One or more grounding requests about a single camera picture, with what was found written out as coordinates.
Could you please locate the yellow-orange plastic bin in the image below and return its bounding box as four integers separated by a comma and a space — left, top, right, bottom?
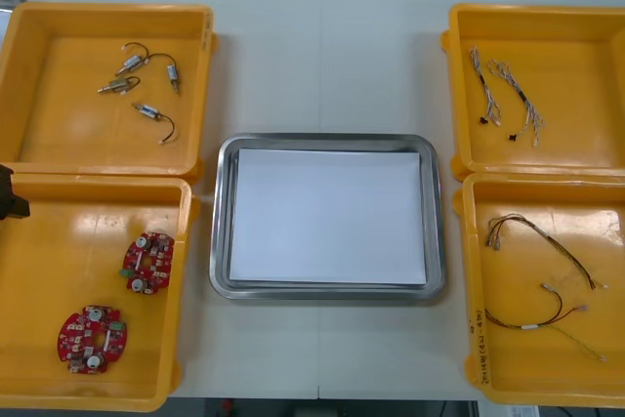
439, 2, 625, 180
0, 0, 219, 180
450, 171, 625, 409
0, 171, 202, 413

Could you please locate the round red circuit board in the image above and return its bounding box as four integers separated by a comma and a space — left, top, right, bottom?
117, 230, 177, 296
57, 304, 129, 376

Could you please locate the white twisted wire harness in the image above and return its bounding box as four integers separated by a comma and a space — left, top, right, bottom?
468, 45, 505, 128
487, 59, 546, 149

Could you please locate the red green-yellow wire harness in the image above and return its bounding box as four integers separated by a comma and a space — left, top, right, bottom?
482, 281, 608, 364

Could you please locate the red black wire harness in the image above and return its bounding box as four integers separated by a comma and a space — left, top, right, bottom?
483, 212, 609, 292

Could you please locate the metal solenoid with black cable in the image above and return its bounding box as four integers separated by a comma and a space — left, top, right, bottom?
145, 52, 183, 97
96, 75, 143, 97
119, 41, 150, 74
131, 101, 178, 146

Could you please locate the white paper sheet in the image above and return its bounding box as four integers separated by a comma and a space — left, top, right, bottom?
228, 146, 430, 287

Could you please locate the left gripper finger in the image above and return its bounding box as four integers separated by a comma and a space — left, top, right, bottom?
0, 194, 32, 223
0, 164, 16, 199

